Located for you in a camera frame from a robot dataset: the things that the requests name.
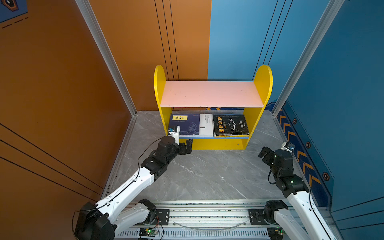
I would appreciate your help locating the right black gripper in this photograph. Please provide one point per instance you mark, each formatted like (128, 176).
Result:
(271, 154)

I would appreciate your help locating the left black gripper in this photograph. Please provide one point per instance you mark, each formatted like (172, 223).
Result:
(188, 146)

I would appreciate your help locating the white book with dark bars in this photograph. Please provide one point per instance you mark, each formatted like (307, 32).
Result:
(206, 127)

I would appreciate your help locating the black book yellow title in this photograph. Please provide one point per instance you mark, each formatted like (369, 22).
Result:
(230, 125)

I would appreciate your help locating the yellow cartoon cover book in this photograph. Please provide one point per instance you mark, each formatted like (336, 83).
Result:
(231, 136)

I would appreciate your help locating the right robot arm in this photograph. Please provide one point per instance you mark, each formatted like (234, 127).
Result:
(315, 227)

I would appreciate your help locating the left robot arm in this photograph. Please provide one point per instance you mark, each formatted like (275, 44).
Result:
(109, 216)

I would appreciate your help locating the yellow pink blue bookshelf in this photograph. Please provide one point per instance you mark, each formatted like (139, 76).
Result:
(252, 97)

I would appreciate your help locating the right green circuit board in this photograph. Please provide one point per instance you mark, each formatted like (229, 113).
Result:
(276, 233)

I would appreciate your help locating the green circuit board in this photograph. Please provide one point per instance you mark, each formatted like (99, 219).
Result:
(276, 233)
(148, 233)

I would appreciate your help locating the left green circuit board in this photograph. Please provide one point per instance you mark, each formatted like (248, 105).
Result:
(148, 233)

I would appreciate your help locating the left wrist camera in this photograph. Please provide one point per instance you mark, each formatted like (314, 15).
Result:
(174, 133)

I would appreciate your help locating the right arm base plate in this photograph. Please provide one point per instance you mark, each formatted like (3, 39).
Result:
(260, 217)

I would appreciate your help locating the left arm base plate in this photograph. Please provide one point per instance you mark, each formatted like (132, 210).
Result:
(160, 216)

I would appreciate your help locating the aluminium front rail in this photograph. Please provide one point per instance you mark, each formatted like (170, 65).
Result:
(210, 215)

